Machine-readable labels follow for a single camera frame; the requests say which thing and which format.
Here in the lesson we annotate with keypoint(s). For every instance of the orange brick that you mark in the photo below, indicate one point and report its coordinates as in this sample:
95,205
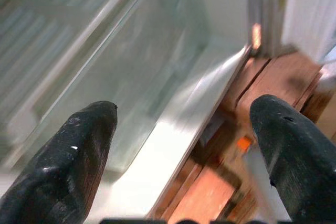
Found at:
283,77

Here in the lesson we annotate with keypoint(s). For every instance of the grey fridge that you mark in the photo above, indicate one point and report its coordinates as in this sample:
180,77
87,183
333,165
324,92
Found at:
157,51

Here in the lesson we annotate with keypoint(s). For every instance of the reddish brown wooden plank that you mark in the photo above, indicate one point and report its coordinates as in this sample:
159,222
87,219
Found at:
204,195

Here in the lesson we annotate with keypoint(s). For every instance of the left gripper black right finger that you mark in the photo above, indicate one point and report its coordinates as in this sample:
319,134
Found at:
296,155

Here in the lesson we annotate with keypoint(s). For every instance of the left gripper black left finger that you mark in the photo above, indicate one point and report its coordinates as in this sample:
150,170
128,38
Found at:
65,169

